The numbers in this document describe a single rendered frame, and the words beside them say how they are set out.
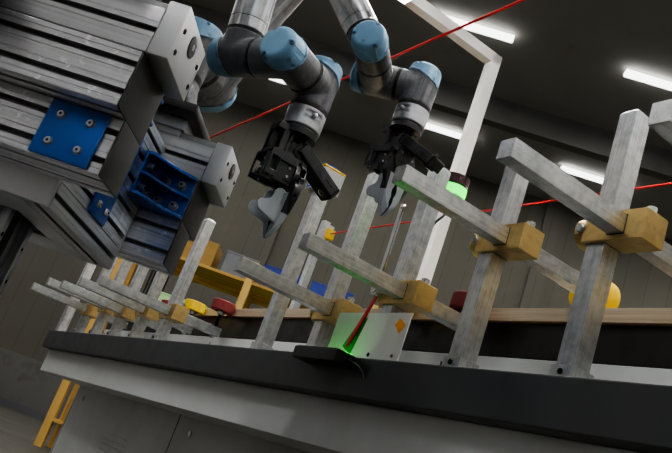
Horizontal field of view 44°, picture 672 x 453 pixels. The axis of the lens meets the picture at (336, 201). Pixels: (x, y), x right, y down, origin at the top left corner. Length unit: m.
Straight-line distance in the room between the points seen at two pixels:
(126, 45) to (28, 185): 0.26
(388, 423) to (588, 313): 0.47
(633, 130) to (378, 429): 0.70
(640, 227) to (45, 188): 0.88
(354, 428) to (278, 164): 0.53
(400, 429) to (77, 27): 0.87
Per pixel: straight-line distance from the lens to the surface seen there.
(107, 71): 1.20
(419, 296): 1.62
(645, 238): 1.28
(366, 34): 1.72
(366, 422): 1.63
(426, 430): 1.48
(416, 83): 1.82
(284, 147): 1.52
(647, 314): 1.50
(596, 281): 1.31
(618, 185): 1.37
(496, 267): 1.50
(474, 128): 3.66
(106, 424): 3.56
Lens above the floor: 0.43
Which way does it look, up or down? 19 degrees up
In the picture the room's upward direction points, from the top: 20 degrees clockwise
